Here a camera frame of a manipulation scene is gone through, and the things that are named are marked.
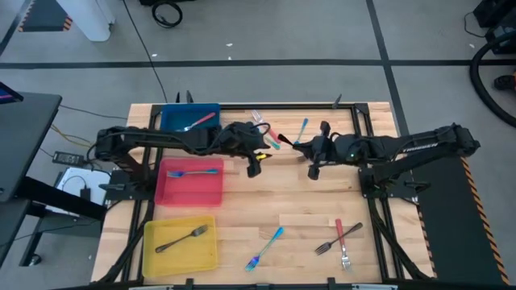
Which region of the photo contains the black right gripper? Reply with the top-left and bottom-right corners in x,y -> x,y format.
276,119 -> 339,163

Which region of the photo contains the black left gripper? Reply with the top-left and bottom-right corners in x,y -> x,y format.
220,120 -> 270,163

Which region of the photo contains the red-handled silver fork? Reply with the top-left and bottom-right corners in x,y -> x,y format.
175,111 -> 218,133
250,109 -> 282,145
334,217 -> 352,271

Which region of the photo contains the black metal fork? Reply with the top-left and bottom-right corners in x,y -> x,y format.
314,222 -> 364,257
154,224 -> 210,255

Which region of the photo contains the pink plastic bin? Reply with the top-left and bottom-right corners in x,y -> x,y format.
154,156 -> 225,208

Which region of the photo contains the blue plastic bin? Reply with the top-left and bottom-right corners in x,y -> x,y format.
159,102 -> 222,133

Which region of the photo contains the yellow plastic bin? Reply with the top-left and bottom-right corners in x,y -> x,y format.
141,215 -> 219,279

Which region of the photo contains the black computer case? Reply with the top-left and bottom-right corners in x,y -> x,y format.
139,0 -> 198,6

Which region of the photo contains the black platform with striped edge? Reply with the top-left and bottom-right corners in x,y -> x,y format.
402,140 -> 512,286

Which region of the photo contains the white box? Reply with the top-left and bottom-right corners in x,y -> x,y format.
55,166 -> 113,218

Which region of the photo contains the black power adapter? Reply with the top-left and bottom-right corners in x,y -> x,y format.
51,150 -> 85,167

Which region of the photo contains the white round column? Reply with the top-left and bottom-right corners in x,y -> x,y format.
55,0 -> 117,43

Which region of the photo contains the black and orange caster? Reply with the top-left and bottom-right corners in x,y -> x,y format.
493,71 -> 516,92

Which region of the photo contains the black desk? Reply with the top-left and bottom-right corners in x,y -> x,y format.
0,91 -> 109,269

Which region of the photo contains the black equipment case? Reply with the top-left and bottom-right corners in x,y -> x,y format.
472,0 -> 516,56

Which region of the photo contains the black mat with striped edge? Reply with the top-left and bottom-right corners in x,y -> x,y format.
17,0 -> 74,32

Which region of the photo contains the laptop screen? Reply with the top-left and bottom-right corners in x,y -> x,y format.
0,81 -> 24,106

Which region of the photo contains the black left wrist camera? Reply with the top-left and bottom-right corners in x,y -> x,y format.
245,155 -> 263,179

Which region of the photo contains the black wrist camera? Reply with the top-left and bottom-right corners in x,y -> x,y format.
306,159 -> 324,181
245,155 -> 263,179

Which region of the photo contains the black aluminium table frame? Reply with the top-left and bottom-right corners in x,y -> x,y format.
90,102 -> 435,290

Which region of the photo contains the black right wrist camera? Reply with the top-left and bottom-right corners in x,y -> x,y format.
306,159 -> 324,181

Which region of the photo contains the long black floor cable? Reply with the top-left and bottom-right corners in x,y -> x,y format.
122,0 -> 169,104

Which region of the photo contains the coiled black cable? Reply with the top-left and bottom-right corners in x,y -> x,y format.
151,1 -> 184,30

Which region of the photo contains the thick black hose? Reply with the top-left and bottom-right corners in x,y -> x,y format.
469,31 -> 516,129

